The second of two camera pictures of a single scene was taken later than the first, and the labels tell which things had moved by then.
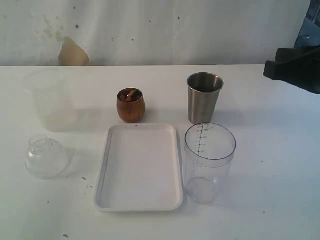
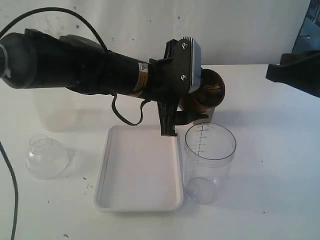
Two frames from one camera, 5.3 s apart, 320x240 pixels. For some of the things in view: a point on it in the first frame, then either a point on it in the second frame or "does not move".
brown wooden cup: [130, 105] → [210, 93]
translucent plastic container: [52, 97] does not move
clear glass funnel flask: [45, 158] does not move
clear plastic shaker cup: [208, 150] does not move
